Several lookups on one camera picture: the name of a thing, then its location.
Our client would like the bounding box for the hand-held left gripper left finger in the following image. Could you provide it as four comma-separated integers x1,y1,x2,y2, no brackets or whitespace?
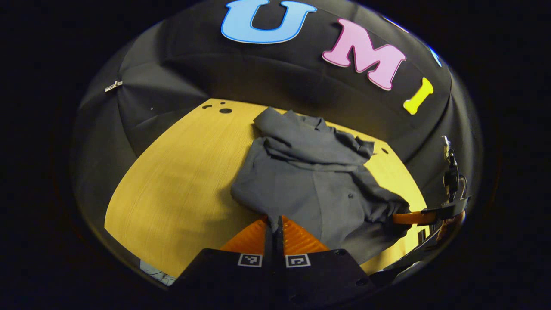
170,215,276,302

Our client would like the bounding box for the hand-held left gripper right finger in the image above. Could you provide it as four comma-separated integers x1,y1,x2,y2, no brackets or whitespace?
275,214,377,302

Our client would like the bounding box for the grey collared shirt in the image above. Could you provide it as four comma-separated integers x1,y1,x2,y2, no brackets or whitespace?
230,107,412,265

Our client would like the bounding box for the black clamp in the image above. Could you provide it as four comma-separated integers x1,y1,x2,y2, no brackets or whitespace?
441,136,469,203

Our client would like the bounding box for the black backdrop cloth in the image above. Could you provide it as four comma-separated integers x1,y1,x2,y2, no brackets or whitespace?
71,0,483,224

